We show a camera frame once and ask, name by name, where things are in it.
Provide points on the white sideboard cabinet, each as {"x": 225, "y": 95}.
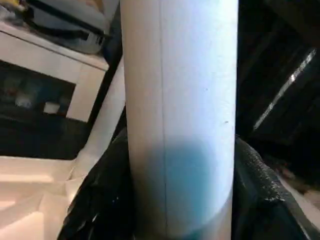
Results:
{"x": 62, "y": 70}

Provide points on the small white cup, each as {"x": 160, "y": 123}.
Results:
{"x": 51, "y": 107}

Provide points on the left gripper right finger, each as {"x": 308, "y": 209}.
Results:
{"x": 257, "y": 212}

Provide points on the black table mat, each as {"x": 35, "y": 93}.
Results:
{"x": 37, "y": 140}

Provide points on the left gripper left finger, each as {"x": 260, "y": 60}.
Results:
{"x": 100, "y": 200}

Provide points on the white plastic table leg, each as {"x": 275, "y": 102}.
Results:
{"x": 180, "y": 100}
{"x": 105, "y": 112}

